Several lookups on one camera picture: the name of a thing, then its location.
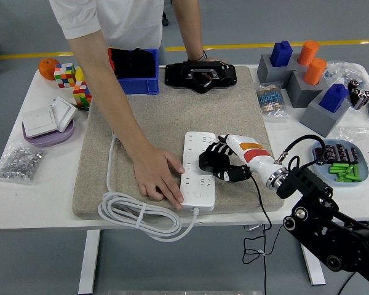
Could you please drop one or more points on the person's left hand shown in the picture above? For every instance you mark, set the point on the person's left hand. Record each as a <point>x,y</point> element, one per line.
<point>213,60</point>

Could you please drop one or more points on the person's right hand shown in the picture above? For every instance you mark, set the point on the person's right hand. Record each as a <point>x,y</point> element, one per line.
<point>157,175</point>

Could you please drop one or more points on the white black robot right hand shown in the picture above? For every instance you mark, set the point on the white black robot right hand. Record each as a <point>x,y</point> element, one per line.
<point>255,156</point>

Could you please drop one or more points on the white power strip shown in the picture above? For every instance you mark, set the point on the white power strip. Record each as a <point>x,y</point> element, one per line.
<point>192,147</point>

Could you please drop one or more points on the black plug adapter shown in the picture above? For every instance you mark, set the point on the black plug adapter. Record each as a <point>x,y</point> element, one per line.
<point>207,161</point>

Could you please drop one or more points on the person's left forearm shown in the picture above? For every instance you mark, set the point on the person's left forearm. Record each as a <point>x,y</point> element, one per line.
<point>190,30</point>

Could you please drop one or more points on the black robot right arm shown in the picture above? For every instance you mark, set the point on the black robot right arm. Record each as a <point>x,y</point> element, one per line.
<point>310,184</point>

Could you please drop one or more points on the person's right forearm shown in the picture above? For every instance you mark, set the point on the person's right forearm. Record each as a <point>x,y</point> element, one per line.
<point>110,101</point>

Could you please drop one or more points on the black device housing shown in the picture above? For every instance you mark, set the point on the black device housing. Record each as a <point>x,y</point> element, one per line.
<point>178,75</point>

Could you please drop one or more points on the grey block holder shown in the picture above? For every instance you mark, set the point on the grey block holder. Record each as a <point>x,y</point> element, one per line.
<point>316,118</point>
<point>266,72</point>
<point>298,92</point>

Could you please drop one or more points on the bag of resistors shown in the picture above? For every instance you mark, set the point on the bag of resistors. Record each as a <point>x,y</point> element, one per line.
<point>270,99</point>

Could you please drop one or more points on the grey-brown mat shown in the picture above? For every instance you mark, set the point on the grey-brown mat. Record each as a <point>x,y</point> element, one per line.
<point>178,116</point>

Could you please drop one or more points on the blue block peg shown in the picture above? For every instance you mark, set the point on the blue block peg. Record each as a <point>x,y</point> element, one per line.
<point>281,55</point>
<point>333,98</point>

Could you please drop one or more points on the light blue plate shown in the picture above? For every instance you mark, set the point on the light blue plate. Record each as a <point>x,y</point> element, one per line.
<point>321,175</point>

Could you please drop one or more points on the blue plastic bin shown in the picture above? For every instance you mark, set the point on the blue plastic bin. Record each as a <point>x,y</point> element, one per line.
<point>141,86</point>

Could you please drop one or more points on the black bag with red trim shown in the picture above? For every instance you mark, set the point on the black bag with red trim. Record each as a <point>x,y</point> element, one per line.
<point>135,63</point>

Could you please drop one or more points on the row of black capacitors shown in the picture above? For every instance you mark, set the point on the row of black capacitors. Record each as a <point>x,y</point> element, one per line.
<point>338,153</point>

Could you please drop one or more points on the pile of green batteries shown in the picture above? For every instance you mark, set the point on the pile of green batteries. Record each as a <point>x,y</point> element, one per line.
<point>344,172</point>

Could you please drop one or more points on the orange cylinder peg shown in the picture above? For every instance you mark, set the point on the orange cylinder peg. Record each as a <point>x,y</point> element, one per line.
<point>307,52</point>
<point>314,72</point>

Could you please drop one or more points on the person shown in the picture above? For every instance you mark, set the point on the person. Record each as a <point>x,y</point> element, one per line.
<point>126,21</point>

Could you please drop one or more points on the white table leg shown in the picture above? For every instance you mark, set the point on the white table leg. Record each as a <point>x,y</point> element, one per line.
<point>89,261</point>
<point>313,270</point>

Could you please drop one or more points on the colourful puzzle cube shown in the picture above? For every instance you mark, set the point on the colourful puzzle cube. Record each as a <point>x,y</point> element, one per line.
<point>81,93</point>
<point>64,77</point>

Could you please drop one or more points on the purple tray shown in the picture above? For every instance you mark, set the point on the purple tray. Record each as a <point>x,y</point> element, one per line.
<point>49,139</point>

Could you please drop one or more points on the clear bag of small parts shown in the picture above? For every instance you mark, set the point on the clear bag of small parts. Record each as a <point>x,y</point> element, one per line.
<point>341,70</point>

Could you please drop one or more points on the yellow lemon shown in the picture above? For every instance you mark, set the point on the yellow lemon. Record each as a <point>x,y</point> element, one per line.
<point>79,73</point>

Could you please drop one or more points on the bag of metal nuts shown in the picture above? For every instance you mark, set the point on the bag of metal nuts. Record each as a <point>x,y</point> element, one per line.
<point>20,163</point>

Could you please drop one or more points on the orange fruit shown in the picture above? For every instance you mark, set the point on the orange fruit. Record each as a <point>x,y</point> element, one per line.
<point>46,69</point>

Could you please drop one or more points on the small silver bracket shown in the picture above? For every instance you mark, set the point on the small silver bracket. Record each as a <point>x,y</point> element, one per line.
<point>249,227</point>

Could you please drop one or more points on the white wall switch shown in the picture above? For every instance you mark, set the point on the white wall switch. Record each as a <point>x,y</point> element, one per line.
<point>63,112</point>
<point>38,121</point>

